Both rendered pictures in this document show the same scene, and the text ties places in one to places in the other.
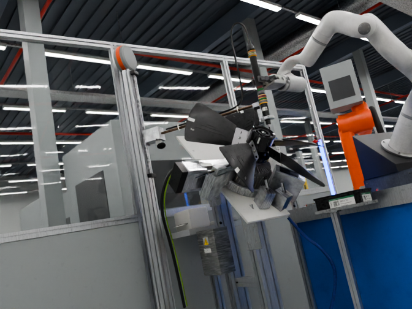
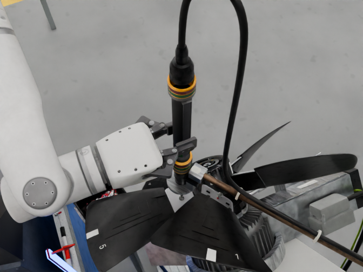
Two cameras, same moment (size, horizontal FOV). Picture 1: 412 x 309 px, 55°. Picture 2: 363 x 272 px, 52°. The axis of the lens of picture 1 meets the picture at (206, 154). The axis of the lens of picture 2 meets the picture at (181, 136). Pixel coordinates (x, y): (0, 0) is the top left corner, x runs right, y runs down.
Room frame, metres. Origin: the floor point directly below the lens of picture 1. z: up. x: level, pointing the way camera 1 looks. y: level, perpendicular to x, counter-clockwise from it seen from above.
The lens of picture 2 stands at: (2.23, -0.25, 2.09)
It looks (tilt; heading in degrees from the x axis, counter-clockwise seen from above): 59 degrees down; 192
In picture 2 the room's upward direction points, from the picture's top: straight up
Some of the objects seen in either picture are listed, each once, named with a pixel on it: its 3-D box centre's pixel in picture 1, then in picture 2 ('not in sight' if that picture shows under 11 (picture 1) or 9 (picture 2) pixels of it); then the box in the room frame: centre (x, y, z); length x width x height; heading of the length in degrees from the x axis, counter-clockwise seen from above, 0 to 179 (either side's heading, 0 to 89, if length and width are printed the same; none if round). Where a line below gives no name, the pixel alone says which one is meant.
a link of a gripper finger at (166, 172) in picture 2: not in sight; (152, 165); (1.96, -0.37, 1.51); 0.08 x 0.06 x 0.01; 66
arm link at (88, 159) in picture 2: (282, 83); (92, 168); (1.98, -0.47, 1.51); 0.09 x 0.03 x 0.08; 36
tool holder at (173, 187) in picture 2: (263, 111); (185, 174); (1.89, -0.32, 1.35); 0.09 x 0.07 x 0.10; 71
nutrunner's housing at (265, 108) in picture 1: (258, 81); (181, 135); (1.88, -0.33, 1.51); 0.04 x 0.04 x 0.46
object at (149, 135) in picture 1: (153, 135); not in sight; (2.09, 0.26, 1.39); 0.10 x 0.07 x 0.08; 71
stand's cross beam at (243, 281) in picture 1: (251, 281); not in sight; (1.99, -0.09, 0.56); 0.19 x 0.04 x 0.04; 36
